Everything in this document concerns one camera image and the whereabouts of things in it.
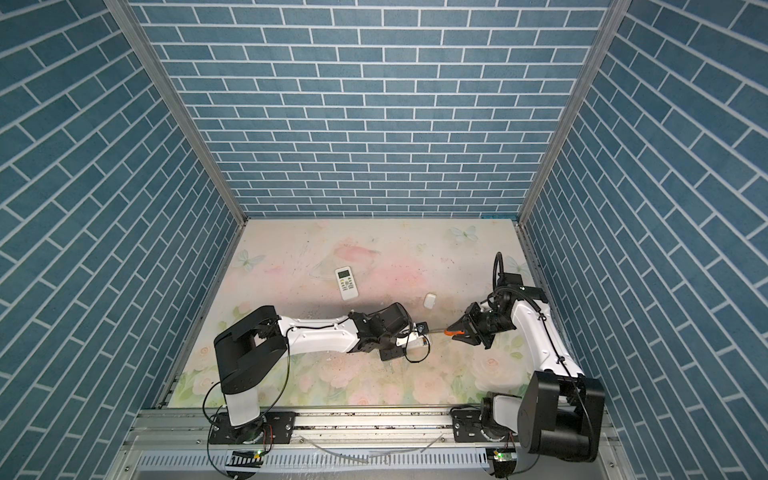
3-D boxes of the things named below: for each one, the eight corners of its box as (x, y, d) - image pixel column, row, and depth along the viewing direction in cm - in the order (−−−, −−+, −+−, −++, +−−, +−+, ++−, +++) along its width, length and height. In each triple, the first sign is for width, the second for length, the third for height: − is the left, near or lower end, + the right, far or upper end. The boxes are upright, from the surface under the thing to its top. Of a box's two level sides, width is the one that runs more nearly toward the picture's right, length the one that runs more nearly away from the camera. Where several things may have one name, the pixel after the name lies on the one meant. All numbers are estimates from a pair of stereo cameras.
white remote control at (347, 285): (343, 302, 99) (342, 298, 97) (335, 272, 107) (334, 269, 105) (360, 297, 101) (359, 293, 99) (351, 268, 108) (350, 264, 107)
